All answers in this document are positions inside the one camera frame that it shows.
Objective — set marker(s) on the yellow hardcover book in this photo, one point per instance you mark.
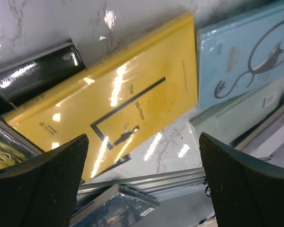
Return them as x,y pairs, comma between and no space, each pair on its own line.
120,101

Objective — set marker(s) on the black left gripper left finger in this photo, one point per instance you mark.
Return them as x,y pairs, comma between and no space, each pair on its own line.
42,191

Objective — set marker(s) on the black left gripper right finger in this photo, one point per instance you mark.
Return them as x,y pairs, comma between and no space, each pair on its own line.
245,191

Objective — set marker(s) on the light blue cat book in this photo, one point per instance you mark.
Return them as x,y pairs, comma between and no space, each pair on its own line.
240,54

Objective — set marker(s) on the black glossy book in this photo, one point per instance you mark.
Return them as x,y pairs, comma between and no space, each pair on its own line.
34,74

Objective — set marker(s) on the green Alice Wonderland book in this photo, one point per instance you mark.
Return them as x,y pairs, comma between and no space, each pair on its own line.
14,147

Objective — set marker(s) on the purple night sky book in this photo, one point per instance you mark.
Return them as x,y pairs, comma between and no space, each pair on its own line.
265,139

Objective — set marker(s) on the dark blue hardcover book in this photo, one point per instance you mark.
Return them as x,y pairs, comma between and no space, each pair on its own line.
118,206

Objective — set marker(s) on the aluminium rail base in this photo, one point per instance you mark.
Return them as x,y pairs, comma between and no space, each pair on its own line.
145,182

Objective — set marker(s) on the pale green grey book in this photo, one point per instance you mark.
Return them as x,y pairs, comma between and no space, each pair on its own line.
230,119

